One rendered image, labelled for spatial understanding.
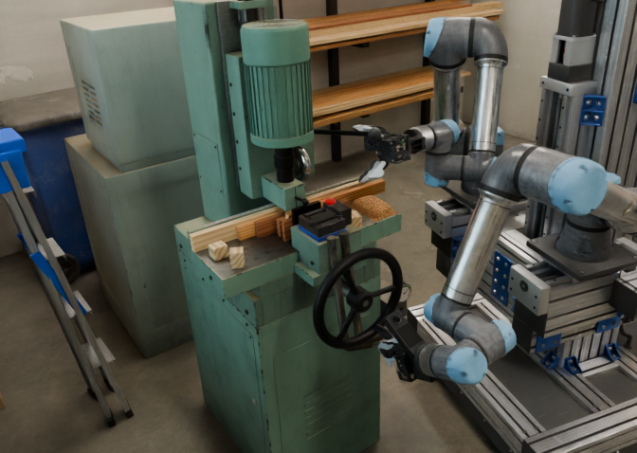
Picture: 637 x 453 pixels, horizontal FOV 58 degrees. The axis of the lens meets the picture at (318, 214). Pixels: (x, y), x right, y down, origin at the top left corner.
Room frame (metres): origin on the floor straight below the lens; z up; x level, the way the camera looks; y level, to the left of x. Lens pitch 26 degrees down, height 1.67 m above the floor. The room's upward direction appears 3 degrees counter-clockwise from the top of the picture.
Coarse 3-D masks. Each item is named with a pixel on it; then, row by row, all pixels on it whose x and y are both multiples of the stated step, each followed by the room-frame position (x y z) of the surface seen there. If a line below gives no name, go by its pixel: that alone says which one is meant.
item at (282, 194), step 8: (264, 176) 1.56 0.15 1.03; (272, 176) 1.56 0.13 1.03; (264, 184) 1.55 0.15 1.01; (272, 184) 1.51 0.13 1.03; (280, 184) 1.50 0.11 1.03; (288, 184) 1.49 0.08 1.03; (296, 184) 1.49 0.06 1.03; (304, 184) 1.50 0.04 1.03; (264, 192) 1.56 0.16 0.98; (272, 192) 1.52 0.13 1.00; (280, 192) 1.48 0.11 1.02; (288, 192) 1.46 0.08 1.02; (296, 192) 1.48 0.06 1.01; (304, 192) 1.49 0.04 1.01; (272, 200) 1.52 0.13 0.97; (280, 200) 1.48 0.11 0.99; (288, 200) 1.46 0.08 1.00; (296, 200) 1.48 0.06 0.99; (288, 208) 1.46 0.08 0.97
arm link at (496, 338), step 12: (468, 324) 1.05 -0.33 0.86; (480, 324) 1.04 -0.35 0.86; (492, 324) 1.04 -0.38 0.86; (504, 324) 1.03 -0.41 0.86; (456, 336) 1.05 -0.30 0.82; (468, 336) 1.01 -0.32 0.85; (480, 336) 1.00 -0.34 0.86; (492, 336) 1.00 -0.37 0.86; (504, 336) 1.00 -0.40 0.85; (516, 336) 1.02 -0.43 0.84; (480, 348) 0.97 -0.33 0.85; (492, 348) 0.98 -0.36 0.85; (504, 348) 0.99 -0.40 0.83; (492, 360) 0.97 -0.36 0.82
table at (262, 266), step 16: (352, 208) 1.59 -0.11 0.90; (368, 224) 1.48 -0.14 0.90; (384, 224) 1.51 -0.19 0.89; (400, 224) 1.54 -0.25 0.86; (256, 240) 1.42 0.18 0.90; (272, 240) 1.41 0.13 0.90; (368, 240) 1.47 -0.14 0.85; (192, 256) 1.38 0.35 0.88; (208, 256) 1.34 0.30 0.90; (256, 256) 1.33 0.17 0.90; (272, 256) 1.32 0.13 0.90; (288, 256) 1.32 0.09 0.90; (208, 272) 1.29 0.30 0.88; (224, 272) 1.25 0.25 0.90; (240, 272) 1.25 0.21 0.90; (256, 272) 1.27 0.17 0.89; (272, 272) 1.30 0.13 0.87; (288, 272) 1.32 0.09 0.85; (304, 272) 1.29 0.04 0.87; (224, 288) 1.22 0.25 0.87; (240, 288) 1.24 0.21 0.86
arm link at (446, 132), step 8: (440, 120) 1.60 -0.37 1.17; (448, 120) 1.61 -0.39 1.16; (432, 128) 1.56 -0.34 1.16; (440, 128) 1.56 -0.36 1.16; (448, 128) 1.58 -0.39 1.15; (456, 128) 1.59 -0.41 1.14; (440, 136) 1.55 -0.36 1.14; (448, 136) 1.57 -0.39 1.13; (456, 136) 1.59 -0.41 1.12; (440, 144) 1.55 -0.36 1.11; (448, 144) 1.57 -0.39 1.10; (432, 152) 1.57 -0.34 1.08; (440, 152) 1.56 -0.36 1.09
